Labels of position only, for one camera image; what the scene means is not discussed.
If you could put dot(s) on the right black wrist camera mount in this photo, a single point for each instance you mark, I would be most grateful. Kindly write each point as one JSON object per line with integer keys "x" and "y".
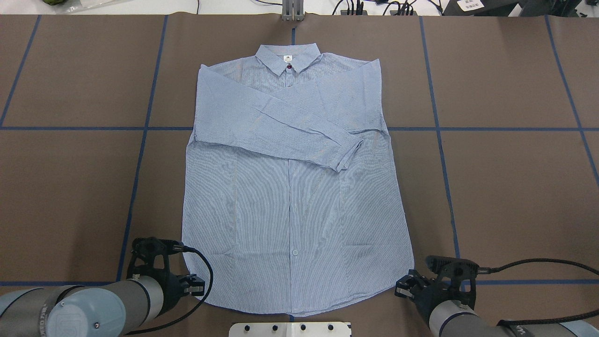
{"x": 455, "y": 279}

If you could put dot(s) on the green folded cloth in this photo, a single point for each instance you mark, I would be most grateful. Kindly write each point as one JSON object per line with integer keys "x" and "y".
{"x": 54, "y": 2}

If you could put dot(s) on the grey orange connector hub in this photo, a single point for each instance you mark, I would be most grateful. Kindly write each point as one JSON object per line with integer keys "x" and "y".
{"x": 401, "y": 8}
{"x": 353, "y": 8}

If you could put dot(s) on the grey metal bracket post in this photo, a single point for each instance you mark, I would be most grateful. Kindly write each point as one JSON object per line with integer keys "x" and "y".
{"x": 293, "y": 10}

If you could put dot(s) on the white mounting plate with bolts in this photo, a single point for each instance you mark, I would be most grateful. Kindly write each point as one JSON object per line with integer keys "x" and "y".
{"x": 291, "y": 329}

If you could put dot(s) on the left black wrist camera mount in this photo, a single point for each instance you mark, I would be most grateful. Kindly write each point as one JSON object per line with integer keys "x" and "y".
{"x": 151, "y": 258}

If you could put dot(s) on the light blue striped shirt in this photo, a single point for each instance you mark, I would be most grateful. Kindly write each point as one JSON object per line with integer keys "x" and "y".
{"x": 291, "y": 189}

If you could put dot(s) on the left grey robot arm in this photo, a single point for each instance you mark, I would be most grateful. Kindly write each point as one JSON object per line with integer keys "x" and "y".
{"x": 112, "y": 310}

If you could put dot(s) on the black box with white label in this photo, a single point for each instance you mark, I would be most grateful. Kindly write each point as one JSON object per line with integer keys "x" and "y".
{"x": 490, "y": 8}

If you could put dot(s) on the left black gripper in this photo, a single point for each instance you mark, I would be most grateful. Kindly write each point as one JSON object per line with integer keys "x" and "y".
{"x": 172, "y": 286}

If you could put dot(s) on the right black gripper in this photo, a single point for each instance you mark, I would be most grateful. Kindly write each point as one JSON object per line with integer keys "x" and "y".
{"x": 429, "y": 296}

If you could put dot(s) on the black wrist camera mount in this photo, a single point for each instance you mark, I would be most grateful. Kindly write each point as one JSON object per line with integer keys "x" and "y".
{"x": 455, "y": 279}
{"x": 151, "y": 258}

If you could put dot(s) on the clear plastic MINI bag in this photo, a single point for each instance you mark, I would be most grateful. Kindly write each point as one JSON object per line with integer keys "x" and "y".
{"x": 72, "y": 6}

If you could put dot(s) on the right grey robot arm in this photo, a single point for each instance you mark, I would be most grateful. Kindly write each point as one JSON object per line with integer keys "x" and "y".
{"x": 447, "y": 310}

